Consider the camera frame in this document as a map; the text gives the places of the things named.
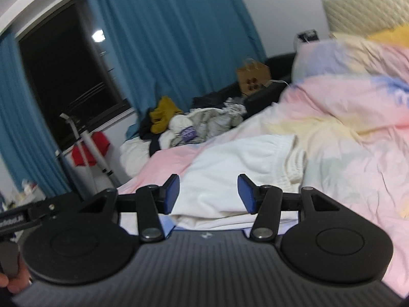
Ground white desk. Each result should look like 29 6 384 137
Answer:
1 182 47 213

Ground yellow pillow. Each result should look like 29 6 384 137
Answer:
366 24 409 48

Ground beige quilted headboard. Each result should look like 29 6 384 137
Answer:
322 0 408 36

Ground white clothes rack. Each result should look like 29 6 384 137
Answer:
60 113 121 192

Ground person's left hand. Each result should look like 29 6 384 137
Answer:
0 257 30 294

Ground white pants with logo stripe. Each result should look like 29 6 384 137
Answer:
120 134 308 231

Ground brown paper shopping bag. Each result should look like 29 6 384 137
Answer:
236 58 271 97

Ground blue curtain right panel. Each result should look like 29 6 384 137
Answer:
82 0 268 126

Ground black armchair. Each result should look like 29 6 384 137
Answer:
191 53 295 119

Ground dark window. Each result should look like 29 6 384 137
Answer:
19 0 130 150

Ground pile of clothes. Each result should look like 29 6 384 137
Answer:
120 98 247 178

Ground pastel rainbow duvet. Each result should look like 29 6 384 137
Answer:
118 32 409 298

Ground mustard yellow garment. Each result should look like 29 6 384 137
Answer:
149 96 184 134

